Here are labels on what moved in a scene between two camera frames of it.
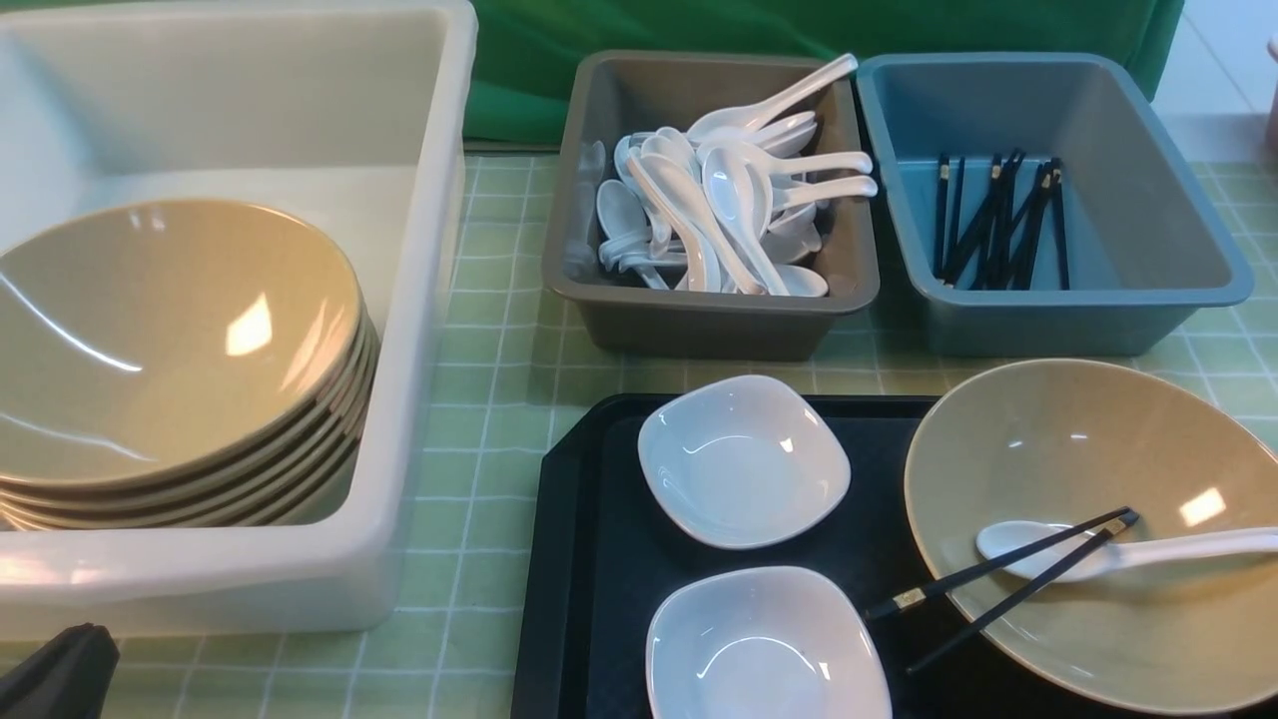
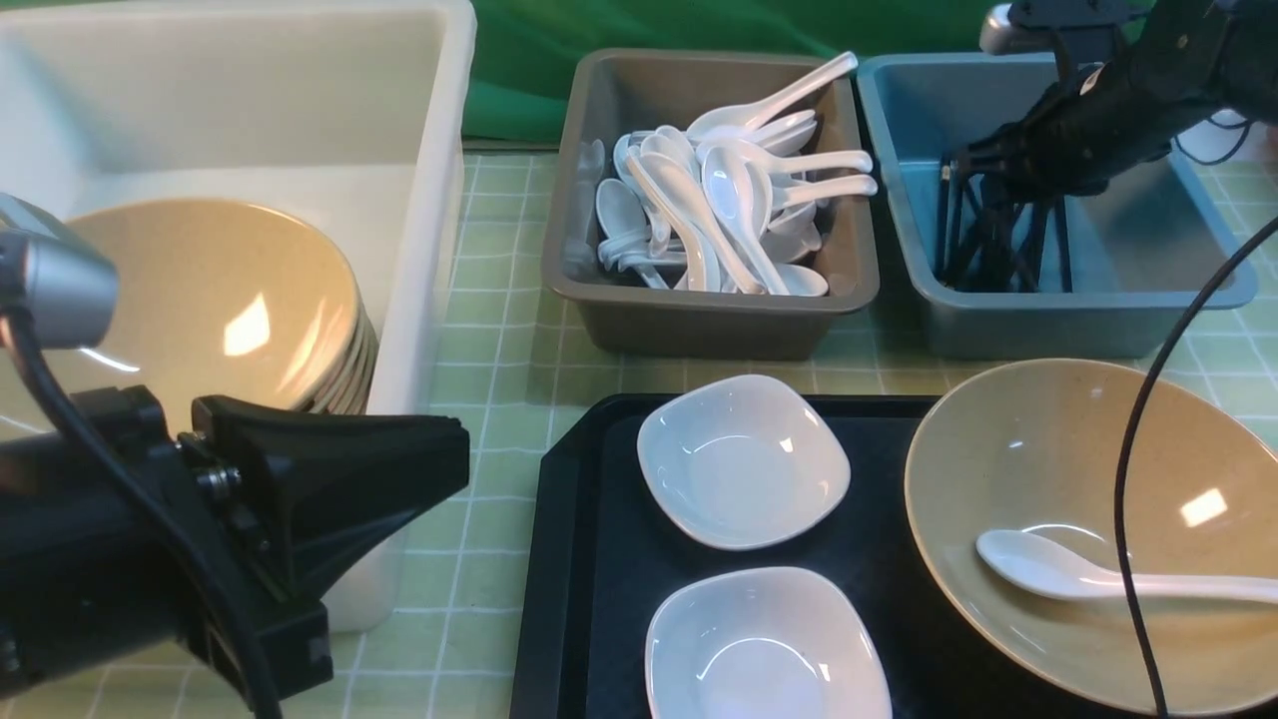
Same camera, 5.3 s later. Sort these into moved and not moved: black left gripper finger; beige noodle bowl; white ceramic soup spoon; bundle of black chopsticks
Moved: black left gripper finger; white ceramic soup spoon
Not moved: bundle of black chopsticks; beige noodle bowl
